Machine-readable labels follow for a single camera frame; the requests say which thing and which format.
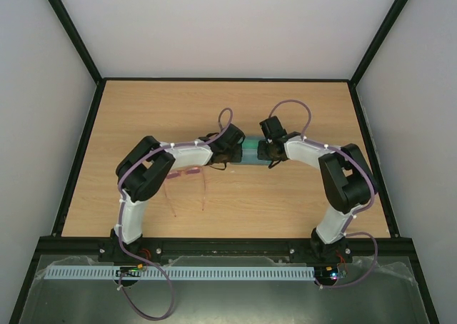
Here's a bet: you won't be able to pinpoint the light blue slotted cable duct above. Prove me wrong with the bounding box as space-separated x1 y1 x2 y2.
44 265 315 281

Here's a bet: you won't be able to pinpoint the pink translucent sunglasses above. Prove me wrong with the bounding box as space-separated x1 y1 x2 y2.
163 166 206 218

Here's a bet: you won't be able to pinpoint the metal tray foreground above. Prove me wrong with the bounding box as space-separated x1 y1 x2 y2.
19 256 428 323

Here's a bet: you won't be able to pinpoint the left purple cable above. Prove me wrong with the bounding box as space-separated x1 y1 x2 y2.
116 108 176 320

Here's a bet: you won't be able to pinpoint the black aluminium frame rail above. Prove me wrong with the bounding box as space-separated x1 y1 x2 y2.
33 236 416 265

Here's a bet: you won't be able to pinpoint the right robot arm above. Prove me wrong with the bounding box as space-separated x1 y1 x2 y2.
257 116 377 262

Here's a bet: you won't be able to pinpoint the grey glasses case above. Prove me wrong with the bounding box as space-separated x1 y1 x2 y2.
229 136 271 166

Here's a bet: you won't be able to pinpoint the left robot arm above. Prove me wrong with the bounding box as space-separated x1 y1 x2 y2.
103 124 246 263

